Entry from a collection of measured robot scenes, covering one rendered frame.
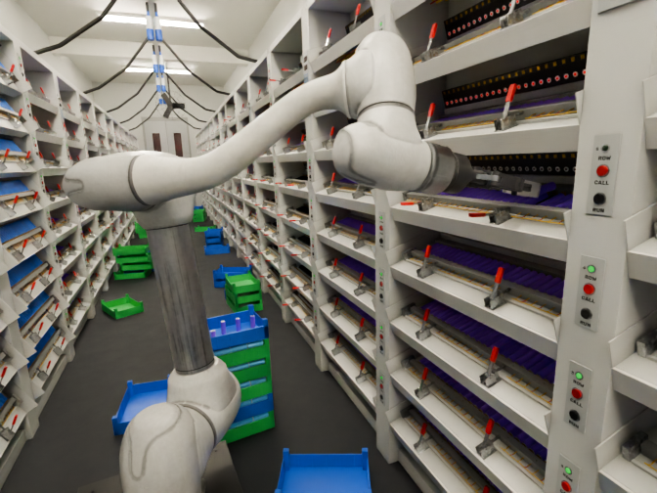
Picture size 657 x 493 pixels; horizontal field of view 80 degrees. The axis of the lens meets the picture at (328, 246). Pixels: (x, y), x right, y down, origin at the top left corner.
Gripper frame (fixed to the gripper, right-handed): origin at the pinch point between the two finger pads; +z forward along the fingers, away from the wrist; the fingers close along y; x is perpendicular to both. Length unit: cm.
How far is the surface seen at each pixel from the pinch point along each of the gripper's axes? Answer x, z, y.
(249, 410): 97, -28, 81
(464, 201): 4.2, 1.1, 17.1
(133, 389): 115, -73, 133
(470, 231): 10.8, -1.6, 10.0
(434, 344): 45, 7, 24
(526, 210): 4.5, 1.2, -1.4
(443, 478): 83, 14, 17
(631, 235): 6.3, -3.2, -24.5
